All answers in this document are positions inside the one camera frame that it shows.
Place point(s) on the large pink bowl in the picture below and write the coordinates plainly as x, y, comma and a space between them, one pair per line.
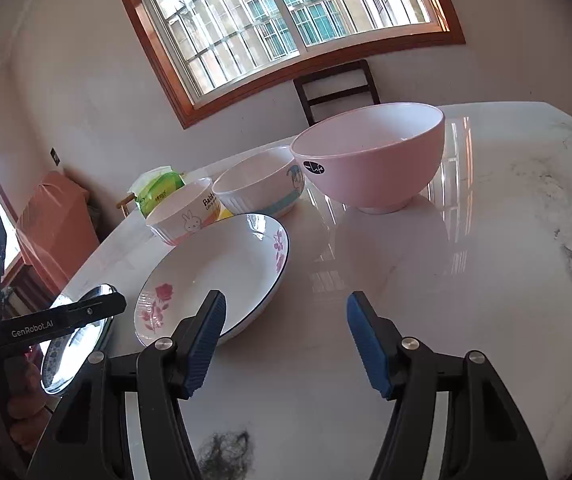
376, 170

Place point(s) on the light wooden chair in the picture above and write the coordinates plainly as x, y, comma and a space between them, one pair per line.
125, 204

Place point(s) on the pink covered cabinet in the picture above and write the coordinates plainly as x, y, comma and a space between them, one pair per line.
51, 230

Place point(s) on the white ribbed bowl with cartoon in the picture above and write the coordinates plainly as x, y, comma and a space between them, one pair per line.
256, 180

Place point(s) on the brown wooden furniture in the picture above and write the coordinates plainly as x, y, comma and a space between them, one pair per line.
21, 285

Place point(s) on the green tissue pack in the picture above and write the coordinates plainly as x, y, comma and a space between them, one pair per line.
158, 190

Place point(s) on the dark wooden chair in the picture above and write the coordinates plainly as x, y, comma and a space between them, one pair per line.
336, 73

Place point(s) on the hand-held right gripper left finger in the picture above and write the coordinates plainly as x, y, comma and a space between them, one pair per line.
208, 340

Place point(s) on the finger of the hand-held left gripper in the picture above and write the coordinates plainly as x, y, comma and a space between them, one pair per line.
91, 310

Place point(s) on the wooden framed window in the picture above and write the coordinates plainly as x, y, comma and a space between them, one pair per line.
266, 35

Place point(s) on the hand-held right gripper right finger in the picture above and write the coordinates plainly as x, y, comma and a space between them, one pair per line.
366, 340

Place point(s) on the white plate with pink flowers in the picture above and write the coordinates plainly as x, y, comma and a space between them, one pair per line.
216, 265

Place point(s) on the white bowl with rabbit print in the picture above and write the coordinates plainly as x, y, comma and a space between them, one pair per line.
186, 210

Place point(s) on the blue patterned plate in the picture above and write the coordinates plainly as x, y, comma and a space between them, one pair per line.
73, 360

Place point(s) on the person's left hand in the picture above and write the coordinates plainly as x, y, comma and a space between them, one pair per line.
26, 410

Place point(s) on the dark wall switch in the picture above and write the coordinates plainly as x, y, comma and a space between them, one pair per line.
55, 156

